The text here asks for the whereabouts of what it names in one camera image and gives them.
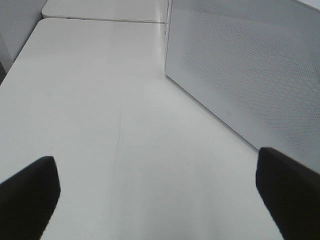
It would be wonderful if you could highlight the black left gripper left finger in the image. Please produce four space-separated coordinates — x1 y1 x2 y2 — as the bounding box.
0 156 61 240

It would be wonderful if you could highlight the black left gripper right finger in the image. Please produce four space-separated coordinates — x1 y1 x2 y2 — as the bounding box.
255 147 320 240

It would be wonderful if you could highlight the white microwave door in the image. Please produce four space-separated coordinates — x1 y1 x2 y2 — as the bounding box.
165 0 320 172

